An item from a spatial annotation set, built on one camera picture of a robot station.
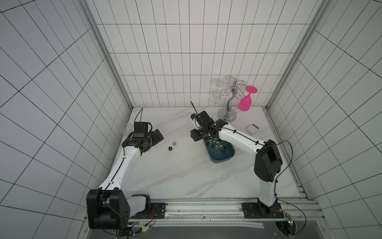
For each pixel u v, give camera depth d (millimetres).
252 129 1053
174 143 976
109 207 360
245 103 976
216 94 997
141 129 625
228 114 1138
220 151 949
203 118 685
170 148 952
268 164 484
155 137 754
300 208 658
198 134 776
